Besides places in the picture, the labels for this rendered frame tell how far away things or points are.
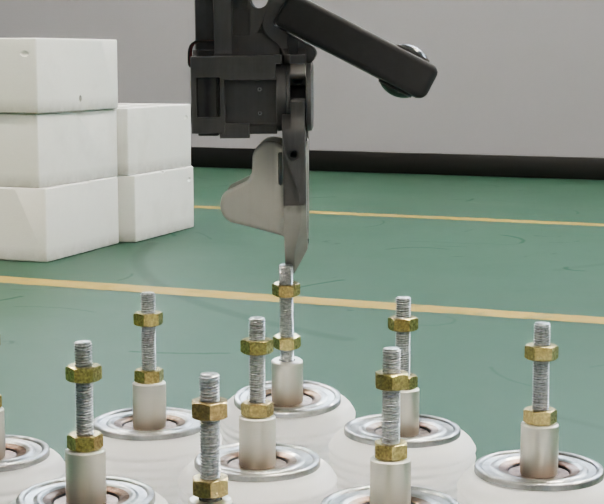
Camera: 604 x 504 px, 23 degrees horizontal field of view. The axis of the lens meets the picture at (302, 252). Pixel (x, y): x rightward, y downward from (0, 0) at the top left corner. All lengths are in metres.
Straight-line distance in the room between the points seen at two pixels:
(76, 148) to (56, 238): 0.25
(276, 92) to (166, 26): 5.74
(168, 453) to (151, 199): 3.10
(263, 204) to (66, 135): 2.70
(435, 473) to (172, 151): 3.28
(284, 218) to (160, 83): 5.75
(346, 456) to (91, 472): 0.19
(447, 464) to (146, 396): 0.20
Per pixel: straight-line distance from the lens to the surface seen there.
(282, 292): 1.00
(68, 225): 3.67
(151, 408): 0.96
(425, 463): 0.91
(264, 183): 0.99
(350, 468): 0.93
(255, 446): 0.87
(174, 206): 4.15
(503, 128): 6.14
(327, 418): 1.00
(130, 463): 0.94
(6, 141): 3.62
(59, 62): 3.63
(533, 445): 0.86
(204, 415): 0.70
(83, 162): 3.75
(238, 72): 0.98
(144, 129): 4.00
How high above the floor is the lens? 0.49
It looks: 8 degrees down
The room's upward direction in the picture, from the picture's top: straight up
